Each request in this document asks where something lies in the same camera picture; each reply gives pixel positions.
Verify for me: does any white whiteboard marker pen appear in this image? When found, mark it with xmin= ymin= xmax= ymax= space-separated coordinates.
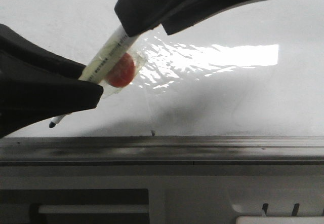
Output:
xmin=49 ymin=25 xmax=148 ymax=129

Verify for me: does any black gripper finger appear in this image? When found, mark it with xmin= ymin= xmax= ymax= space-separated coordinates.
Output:
xmin=114 ymin=0 xmax=265 ymax=37
xmin=1 ymin=24 xmax=103 ymax=137

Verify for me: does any grey aluminium whiteboard tray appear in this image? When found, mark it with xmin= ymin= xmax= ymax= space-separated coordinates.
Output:
xmin=1 ymin=136 xmax=323 ymax=166

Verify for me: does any white metal whiteboard stand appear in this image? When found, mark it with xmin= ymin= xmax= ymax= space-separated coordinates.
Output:
xmin=1 ymin=164 xmax=323 ymax=223

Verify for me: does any large white whiteboard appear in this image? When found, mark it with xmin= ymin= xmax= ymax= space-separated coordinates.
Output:
xmin=1 ymin=0 xmax=323 ymax=137

